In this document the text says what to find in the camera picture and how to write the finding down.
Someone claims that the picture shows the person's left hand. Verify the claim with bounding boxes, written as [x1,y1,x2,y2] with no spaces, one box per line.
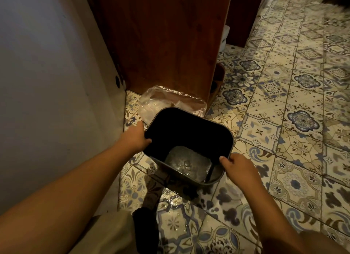
[119,121,152,153]

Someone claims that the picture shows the person's right hand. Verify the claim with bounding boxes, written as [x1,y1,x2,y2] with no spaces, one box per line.
[219,153,262,187]

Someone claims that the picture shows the black plastic waste bin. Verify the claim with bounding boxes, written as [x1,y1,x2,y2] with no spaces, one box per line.
[143,107,234,186]

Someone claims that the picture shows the person's left forearm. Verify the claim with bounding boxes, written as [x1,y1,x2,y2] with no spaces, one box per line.
[0,141,130,254]

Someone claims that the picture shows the person's right forearm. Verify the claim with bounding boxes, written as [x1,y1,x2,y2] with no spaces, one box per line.
[234,177,315,254]

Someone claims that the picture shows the clear plastic bin liner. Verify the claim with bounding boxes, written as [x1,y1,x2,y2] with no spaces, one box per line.
[138,85,207,126]

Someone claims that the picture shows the person's black shoe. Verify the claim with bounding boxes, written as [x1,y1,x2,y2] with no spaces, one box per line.
[132,177,164,254]

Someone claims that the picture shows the brown wooden cabinet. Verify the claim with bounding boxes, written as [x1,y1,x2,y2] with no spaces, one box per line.
[83,0,267,107]

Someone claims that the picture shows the white door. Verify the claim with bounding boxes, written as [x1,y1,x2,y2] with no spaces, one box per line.
[0,0,127,216]

